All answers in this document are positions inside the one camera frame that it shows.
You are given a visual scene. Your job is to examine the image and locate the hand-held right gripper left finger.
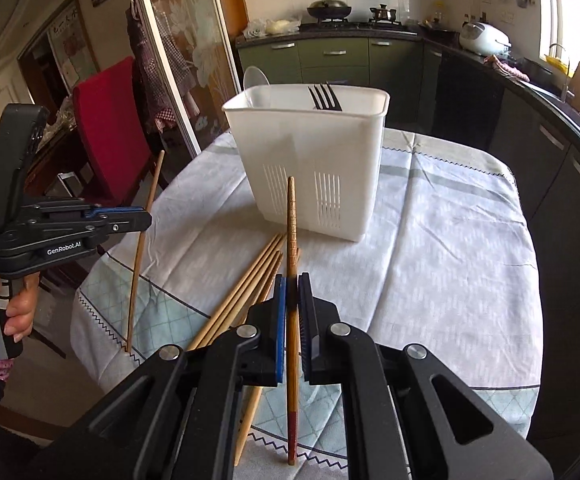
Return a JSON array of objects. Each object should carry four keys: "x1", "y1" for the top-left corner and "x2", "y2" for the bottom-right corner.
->
[{"x1": 30, "y1": 274, "x2": 291, "y2": 480}]

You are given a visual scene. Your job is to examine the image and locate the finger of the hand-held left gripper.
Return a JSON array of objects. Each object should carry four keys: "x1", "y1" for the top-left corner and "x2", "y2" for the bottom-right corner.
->
[
  {"x1": 100, "y1": 211, "x2": 153, "y2": 236},
  {"x1": 86, "y1": 205, "x2": 138, "y2": 218}
]

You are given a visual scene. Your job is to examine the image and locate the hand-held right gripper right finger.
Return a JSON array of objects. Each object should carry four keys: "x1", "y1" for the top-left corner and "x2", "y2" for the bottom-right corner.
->
[{"x1": 297, "y1": 272, "x2": 556, "y2": 480}]

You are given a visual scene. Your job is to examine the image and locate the thin light wooden chopstick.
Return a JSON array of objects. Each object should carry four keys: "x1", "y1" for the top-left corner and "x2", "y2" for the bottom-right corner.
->
[{"x1": 126, "y1": 150, "x2": 165, "y2": 352}]

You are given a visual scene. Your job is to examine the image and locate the white plastic utensil holder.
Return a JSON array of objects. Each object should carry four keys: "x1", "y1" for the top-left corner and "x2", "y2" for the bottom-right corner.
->
[{"x1": 221, "y1": 84, "x2": 391, "y2": 243}]

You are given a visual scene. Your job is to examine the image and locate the person's left hand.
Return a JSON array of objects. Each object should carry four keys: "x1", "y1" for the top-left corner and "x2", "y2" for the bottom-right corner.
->
[{"x1": 0, "y1": 272, "x2": 40, "y2": 343}]

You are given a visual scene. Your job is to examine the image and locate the red covered wooden chair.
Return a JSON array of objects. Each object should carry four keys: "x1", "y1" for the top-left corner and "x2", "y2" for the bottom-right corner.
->
[{"x1": 57, "y1": 56, "x2": 159, "y2": 211}]

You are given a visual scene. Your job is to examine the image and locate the checkered apron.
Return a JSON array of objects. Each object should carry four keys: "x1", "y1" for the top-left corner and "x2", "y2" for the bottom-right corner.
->
[{"x1": 126, "y1": 0, "x2": 191, "y2": 133}]

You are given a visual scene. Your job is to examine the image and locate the grey green patterned tablecloth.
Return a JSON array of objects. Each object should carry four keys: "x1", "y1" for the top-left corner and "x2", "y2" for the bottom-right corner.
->
[{"x1": 70, "y1": 127, "x2": 543, "y2": 480}]

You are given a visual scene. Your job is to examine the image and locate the white plastic bin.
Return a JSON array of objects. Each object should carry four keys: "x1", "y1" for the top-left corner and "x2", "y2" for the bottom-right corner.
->
[{"x1": 242, "y1": 66, "x2": 271, "y2": 93}]

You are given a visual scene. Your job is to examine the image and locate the glass sliding door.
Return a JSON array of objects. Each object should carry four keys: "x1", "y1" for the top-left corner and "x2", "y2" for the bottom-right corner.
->
[{"x1": 128, "y1": 0, "x2": 243, "y2": 156}]

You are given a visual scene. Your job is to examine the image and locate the black fork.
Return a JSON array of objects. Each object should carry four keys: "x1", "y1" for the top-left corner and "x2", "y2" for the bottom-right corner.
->
[{"x1": 307, "y1": 82, "x2": 343, "y2": 113}]

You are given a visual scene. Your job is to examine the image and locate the white plastic bags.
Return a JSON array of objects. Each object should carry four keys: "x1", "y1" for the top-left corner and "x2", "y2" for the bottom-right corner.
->
[{"x1": 244, "y1": 17, "x2": 301, "y2": 40}]

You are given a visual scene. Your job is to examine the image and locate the black wok with lid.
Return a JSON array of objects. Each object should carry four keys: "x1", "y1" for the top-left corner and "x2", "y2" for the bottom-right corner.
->
[{"x1": 306, "y1": 0, "x2": 353, "y2": 23}]

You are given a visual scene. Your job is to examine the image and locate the gas stove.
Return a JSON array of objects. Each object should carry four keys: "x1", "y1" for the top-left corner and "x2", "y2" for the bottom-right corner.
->
[{"x1": 300, "y1": 19, "x2": 418, "y2": 36}]

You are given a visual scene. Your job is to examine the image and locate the black frying pan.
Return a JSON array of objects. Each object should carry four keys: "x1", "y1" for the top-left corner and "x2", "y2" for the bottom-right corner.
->
[{"x1": 420, "y1": 22, "x2": 458, "y2": 43}]

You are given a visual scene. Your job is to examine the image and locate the small black pot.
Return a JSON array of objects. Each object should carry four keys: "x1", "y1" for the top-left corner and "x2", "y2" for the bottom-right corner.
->
[{"x1": 368, "y1": 4, "x2": 405, "y2": 25}]

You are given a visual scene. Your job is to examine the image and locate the pink checkered cloth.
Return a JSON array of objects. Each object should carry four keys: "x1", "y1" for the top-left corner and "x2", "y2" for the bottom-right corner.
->
[{"x1": 485, "y1": 55, "x2": 530, "y2": 82}]

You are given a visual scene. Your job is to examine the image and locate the dark kitchen countertop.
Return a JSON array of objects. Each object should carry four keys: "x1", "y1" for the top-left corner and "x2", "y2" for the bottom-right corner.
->
[{"x1": 235, "y1": 22, "x2": 580, "y2": 161}]

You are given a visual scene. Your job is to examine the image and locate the white rice cooker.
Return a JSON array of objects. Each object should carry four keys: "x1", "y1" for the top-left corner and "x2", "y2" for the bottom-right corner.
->
[{"x1": 459, "y1": 21, "x2": 513, "y2": 57}]

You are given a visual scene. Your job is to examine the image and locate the yellow sponge holder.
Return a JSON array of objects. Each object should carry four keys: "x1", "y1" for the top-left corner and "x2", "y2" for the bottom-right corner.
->
[{"x1": 545, "y1": 55, "x2": 571, "y2": 78}]

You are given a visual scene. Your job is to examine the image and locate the small chrome faucet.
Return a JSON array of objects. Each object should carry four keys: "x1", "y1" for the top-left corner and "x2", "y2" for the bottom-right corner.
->
[{"x1": 549, "y1": 43, "x2": 571, "y2": 103}]

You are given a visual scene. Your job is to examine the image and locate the wall poster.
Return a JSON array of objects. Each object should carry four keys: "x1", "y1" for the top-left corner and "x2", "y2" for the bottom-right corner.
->
[{"x1": 47, "y1": 0, "x2": 98, "y2": 91}]

